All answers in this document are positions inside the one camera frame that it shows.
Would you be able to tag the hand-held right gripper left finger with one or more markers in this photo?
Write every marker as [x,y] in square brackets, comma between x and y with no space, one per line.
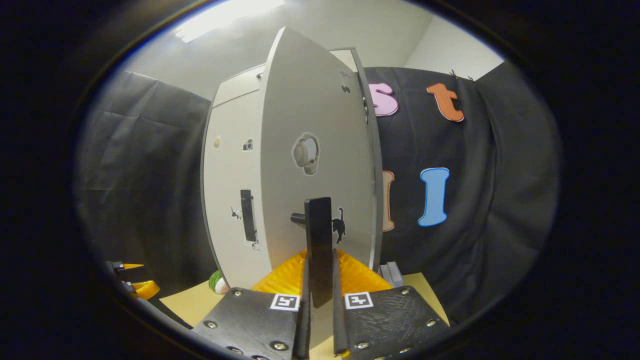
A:
[302,330]

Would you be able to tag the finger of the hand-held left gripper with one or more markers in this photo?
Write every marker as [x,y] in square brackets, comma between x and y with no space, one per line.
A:
[127,266]
[145,289]

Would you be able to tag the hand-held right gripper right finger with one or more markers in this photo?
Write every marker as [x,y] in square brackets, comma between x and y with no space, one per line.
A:
[340,330]

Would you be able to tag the white double-door shoe cabinet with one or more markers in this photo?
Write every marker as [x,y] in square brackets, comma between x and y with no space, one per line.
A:
[202,160]

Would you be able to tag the white cabinet door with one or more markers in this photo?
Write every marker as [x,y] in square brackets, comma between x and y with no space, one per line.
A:
[310,90]
[230,165]

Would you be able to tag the green round toy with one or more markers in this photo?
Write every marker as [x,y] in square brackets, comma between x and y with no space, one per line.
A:
[218,282]

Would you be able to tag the white box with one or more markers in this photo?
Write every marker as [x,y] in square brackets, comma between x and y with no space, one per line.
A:
[392,274]

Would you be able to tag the black backdrop cloth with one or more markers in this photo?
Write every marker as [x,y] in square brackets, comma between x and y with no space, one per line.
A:
[500,200]

